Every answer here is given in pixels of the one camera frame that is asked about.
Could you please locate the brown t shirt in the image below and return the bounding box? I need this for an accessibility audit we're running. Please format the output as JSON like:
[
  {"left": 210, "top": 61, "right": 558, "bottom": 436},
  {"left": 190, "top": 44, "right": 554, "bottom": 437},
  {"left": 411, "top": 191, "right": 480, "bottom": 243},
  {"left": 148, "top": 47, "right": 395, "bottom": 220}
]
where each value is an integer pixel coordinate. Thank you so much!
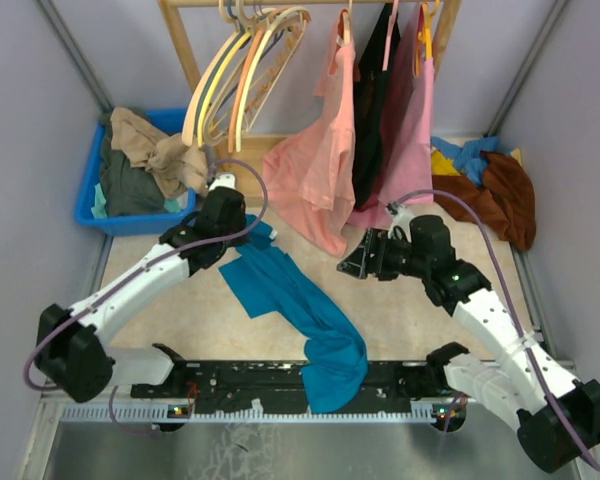
[{"left": 432, "top": 151, "right": 537, "bottom": 251}]

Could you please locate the orange plastic hanger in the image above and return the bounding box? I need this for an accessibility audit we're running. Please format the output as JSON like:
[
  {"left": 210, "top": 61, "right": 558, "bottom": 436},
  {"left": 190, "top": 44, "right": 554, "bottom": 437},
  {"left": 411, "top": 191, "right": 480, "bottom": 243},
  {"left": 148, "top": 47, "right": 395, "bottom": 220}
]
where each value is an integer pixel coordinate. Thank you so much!
[{"left": 226, "top": 19, "right": 301, "bottom": 154}]

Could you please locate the yellow cloth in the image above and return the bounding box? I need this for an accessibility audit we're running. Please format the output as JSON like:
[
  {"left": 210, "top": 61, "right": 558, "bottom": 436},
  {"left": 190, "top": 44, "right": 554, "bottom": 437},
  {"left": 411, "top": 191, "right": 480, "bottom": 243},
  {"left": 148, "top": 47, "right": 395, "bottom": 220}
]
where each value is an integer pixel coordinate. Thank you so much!
[{"left": 431, "top": 148, "right": 523, "bottom": 176}]

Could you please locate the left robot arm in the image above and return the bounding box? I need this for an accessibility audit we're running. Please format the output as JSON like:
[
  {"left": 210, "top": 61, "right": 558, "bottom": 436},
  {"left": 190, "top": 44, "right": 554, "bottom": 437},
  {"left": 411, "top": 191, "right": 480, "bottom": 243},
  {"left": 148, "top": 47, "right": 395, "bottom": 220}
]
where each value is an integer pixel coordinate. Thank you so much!
[{"left": 33, "top": 186, "right": 246, "bottom": 403}]

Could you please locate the beige hanger with shirt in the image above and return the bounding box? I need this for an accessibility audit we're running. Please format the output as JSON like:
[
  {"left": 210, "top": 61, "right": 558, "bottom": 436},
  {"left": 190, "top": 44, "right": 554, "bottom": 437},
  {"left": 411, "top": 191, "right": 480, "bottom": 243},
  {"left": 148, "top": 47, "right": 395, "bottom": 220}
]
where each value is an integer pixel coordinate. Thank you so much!
[{"left": 337, "top": 0, "right": 353, "bottom": 47}]

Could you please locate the beige t shirt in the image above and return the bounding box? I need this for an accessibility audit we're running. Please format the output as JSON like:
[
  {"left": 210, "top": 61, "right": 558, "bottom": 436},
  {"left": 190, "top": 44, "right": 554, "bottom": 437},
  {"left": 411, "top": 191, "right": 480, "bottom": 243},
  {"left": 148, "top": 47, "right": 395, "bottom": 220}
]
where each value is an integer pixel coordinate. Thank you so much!
[{"left": 110, "top": 107, "right": 209, "bottom": 199}]

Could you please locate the black t shirt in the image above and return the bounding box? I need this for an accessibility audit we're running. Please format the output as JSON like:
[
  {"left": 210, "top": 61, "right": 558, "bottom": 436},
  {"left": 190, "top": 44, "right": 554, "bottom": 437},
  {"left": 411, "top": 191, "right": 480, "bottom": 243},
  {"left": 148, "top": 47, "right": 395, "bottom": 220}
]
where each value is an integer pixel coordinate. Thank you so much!
[{"left": 352, "top": 4, "right": 400, "bottom": 210}]

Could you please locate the light blue cloth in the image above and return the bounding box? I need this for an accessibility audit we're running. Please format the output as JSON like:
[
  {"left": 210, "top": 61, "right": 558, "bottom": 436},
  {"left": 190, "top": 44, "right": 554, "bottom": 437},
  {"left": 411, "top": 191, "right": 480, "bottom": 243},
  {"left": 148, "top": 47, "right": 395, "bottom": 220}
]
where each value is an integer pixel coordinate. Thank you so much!
[{"left": 431, "top": 136, "right": 500, "bottom": 187}]

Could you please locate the yellow hanger with shirt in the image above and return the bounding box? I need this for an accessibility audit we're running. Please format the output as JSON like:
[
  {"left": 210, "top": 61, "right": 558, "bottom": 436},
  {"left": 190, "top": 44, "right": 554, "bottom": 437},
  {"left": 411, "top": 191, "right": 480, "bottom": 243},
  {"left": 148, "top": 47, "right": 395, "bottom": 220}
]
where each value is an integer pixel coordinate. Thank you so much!
[{"left": 412, "top": 0, "right": 441, "bottom": 77}]

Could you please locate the blue plastic bin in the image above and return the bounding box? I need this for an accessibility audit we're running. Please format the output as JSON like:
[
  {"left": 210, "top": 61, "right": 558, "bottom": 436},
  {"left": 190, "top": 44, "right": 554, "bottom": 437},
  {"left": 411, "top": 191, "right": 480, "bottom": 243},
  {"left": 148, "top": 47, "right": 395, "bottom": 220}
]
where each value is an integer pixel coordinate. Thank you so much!
[{"left": 74, "top": 113, "right": 196, "bottom": 236}]

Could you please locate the dark grey t shirt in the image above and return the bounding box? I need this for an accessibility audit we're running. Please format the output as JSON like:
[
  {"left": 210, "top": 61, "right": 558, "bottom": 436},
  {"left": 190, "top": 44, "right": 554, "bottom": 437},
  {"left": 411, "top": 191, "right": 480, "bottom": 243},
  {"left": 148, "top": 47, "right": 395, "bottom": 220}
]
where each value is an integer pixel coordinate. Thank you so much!
[{"left": 99, "top": 115, "right": 167, "bottom": 217}]

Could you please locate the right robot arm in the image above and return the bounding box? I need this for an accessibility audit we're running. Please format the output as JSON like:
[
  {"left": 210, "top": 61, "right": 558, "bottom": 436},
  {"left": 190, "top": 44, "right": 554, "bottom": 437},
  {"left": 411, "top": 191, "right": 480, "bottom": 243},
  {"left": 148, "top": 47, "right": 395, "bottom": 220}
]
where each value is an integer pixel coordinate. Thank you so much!
[{"left": 337, "top": 215, "right": 600, "bottom": 473}]

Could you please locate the wooden clothes rack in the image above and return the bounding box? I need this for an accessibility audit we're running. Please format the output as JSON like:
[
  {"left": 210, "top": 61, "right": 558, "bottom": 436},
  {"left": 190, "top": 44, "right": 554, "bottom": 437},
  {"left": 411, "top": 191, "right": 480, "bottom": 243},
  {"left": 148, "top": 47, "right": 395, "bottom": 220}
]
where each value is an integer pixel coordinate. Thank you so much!
[{"left": 157, "top": 0, "right": 462, "bottom": 206}]

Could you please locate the pink hanger with shirt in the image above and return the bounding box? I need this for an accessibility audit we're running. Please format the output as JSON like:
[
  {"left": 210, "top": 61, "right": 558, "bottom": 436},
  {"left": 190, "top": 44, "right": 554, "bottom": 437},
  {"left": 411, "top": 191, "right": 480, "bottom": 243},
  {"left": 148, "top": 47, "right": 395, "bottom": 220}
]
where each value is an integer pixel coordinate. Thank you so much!
[{"left": 382, "top": 0, "right": 400, "bottom": 72}]

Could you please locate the teal blue t shirt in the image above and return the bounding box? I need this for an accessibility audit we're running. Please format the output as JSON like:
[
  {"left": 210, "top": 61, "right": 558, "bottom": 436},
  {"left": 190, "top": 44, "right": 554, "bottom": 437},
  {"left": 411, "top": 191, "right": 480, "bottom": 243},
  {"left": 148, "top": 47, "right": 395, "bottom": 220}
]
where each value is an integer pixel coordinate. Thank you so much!
[{"left": 219, "top": 214, "right": 368, "bottom": 414}]

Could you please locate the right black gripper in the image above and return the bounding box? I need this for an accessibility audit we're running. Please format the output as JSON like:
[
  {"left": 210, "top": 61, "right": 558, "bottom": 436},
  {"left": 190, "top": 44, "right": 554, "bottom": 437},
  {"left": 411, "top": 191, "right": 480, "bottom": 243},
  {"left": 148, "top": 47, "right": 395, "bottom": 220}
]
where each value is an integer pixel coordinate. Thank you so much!
[{"left": 337, "top": 227, "right": 429, "bottom": 281}]

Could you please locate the cream plastic hanger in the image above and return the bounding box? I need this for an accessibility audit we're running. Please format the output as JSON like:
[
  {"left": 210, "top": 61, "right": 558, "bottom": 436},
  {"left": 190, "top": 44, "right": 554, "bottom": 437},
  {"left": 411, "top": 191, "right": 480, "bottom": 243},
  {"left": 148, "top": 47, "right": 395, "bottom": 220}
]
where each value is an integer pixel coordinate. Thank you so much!
[{"left": 180, "top": 6, "right": 312, "bottom": 148}]

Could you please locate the mint green cloth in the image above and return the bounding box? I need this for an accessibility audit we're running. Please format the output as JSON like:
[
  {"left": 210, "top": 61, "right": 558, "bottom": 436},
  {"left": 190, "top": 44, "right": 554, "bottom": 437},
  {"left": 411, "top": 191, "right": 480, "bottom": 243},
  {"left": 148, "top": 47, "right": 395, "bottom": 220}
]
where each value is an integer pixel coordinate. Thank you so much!
[{"left": 91, "top": 183, "right": 188, "bottom": 219}]

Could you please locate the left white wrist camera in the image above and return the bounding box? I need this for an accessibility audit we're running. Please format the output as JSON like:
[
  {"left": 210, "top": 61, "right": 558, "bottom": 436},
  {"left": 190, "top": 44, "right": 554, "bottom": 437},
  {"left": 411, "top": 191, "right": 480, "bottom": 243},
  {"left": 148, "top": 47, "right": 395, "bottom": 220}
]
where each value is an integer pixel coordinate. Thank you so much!
[{"left": 208, "top": 172, "right": 236, "bottom": 192}]

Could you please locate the salmon pink t shirt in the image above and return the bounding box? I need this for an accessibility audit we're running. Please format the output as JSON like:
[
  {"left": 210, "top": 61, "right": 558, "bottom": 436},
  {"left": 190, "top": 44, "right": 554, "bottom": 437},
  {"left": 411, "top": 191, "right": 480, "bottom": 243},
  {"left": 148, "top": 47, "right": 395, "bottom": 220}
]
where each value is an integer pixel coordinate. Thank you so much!
[{"left": 262, "top": 27, "right": 355, "bottom": 257}]

